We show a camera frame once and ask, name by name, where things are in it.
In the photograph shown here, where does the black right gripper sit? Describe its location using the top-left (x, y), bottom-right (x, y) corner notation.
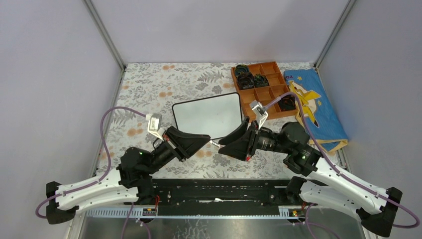
top-left (218, 116), bottom-right (291, 161)

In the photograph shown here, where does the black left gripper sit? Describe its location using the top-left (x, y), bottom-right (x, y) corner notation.
top-left (145, 127), bottom-right (211, 176)

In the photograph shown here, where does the white red whiteboard marker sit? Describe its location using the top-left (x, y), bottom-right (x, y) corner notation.
top-left (210, 140), bottom-right (221, 148)

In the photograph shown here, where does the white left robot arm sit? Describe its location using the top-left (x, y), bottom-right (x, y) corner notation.
top-left (46, 126), bottom-right (211, 225)

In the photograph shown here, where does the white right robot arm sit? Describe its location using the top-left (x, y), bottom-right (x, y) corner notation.
top-left (218, 118), bottom-right (402, 238)

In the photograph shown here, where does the black framed whiteboard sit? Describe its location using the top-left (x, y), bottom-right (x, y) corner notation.
top-left (172, 93), bottom-right (242, 139)

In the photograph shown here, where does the black coiled band front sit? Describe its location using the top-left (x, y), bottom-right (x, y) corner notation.
top-left (277, 95), bottom-right (296, 112)

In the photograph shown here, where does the black coiled band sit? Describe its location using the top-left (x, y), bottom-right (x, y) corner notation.
top-left (277, 95), bottom-right (296, 112)
top-left (237, 72), bottom-right (255, 90)
top-left (234, 64), bottom-right (250, 77)
top-left (253, 74), bottom-right (269, 88)

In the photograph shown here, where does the black coiled band middle left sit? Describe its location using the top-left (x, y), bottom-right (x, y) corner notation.
top-left (237, 72), bottom-right (255, 90)

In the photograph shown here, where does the orange wooden compartment tray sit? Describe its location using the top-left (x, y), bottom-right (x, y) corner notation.
top-left (231, 61), bottom-right (289, 120)

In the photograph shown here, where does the black coiled band middle right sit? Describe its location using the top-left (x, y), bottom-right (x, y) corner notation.
top-left (253, 74), bottom-right (269, 88)

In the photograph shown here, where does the black coiled band back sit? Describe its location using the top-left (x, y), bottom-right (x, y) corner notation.
top-left (234, 64), bottom-right (250, 77)

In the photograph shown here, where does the left electronics board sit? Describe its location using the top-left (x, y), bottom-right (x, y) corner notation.
top-left (141, 207), bottom-right (158, 217)

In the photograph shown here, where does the electronics board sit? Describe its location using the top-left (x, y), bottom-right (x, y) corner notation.
top-left (288, 209), bottom-right (306, 218)
top-left (141, 207), bottom-right (158, 217)

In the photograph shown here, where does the blue cartoon cloth bag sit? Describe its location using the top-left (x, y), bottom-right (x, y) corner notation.
top-left (284, 69), bottom-right (348, 152)

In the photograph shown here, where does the right electronics board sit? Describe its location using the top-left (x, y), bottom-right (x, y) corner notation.
top-left (288, 209), bottom-right (306, 218)

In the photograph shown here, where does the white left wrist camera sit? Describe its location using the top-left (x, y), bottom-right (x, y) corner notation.
top-left (145, 113), bottom-right (165, 140)

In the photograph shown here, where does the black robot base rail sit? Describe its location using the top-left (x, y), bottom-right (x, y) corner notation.
top-left (134, 179), bottom-right (307, 217)

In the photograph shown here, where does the left aluminium frame post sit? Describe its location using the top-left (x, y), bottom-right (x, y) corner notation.
top-left (82, 0), bottom-right (126, 71)

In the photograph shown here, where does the aluminium frame post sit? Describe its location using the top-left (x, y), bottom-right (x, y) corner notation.
top-left (314, 0), bottom-right (357, 69)
top-left (82, 0), bottom-right (126, 71)

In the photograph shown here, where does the right aluminium frame post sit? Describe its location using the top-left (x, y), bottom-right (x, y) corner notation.
top-left (314, 0), bottom-right (357, 69)

